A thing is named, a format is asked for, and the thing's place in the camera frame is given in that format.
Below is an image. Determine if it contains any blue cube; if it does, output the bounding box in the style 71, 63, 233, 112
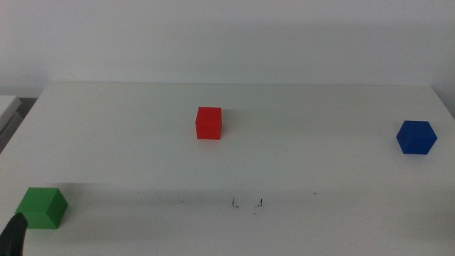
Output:
395, 120, 438, 156

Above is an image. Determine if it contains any green cube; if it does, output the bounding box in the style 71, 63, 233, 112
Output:
14, 187, 69, 230

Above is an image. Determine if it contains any red cube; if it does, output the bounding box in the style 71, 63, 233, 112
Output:
195, 106, 223, 141

